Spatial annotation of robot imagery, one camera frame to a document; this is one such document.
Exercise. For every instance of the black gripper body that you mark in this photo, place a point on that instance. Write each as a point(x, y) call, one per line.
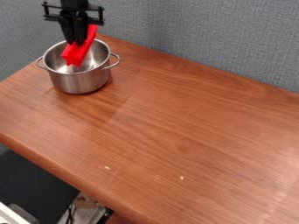
point(73, 9)

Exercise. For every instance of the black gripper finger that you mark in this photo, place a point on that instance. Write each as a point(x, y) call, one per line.
point(81, 26)
point(66, 28)

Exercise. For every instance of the red block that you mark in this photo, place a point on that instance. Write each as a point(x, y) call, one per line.
point(73, 52)

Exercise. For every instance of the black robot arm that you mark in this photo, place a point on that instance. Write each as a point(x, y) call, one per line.
point(74, 15)

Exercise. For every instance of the stainless steel pot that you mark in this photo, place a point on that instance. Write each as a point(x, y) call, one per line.
point(81, 79)

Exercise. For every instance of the white object at corner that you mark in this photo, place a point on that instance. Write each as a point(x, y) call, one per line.
point(12, 215)

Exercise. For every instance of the white table leg frame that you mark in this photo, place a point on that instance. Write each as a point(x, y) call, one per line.
point(85, 211)

